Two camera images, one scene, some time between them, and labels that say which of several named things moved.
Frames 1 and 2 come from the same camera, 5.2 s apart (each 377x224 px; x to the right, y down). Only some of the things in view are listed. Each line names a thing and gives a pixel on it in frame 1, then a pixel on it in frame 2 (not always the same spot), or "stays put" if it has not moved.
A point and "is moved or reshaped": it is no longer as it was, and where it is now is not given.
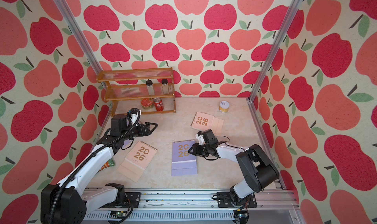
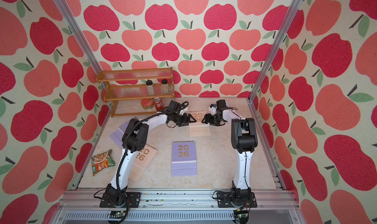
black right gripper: (196, 150) -> (208, 118)
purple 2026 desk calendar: (183, 162) stays put
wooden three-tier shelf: (150, 90) stays put
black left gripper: (148, 131) -> (185, 122)
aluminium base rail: (274, 207) stays put
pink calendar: (203, 122) is moved or reshaped
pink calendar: (138, 159) stays put
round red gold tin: (147, 103) stays put
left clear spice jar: (149, 83) stays put
